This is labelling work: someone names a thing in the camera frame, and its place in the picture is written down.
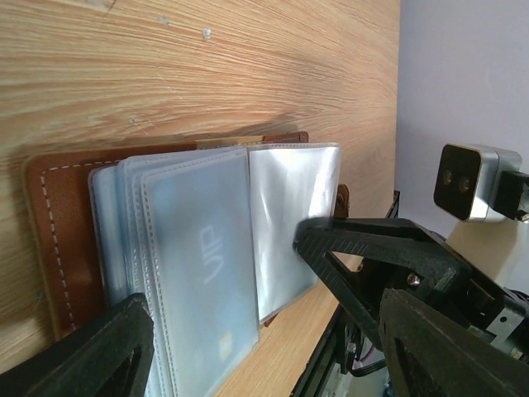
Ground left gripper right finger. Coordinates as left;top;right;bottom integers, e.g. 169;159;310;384
379;289;528;396

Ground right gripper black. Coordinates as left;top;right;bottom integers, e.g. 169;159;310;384
293;218;528;360

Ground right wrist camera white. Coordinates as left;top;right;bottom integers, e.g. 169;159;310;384
432;142;529;290

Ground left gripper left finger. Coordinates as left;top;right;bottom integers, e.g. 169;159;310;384
1;293;154;396

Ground brown leather card holder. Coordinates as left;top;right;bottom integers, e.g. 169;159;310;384
22;131;352;344

